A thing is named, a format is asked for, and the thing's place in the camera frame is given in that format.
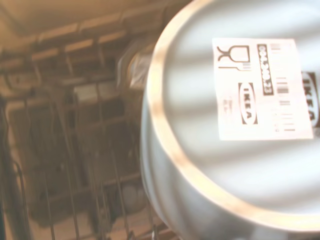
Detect wire dishwasher rack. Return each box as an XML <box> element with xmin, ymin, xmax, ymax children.
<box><xmin>0</xmin><ymin>9</ymin><xmax>176</xmax><ymax>240</ymax></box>

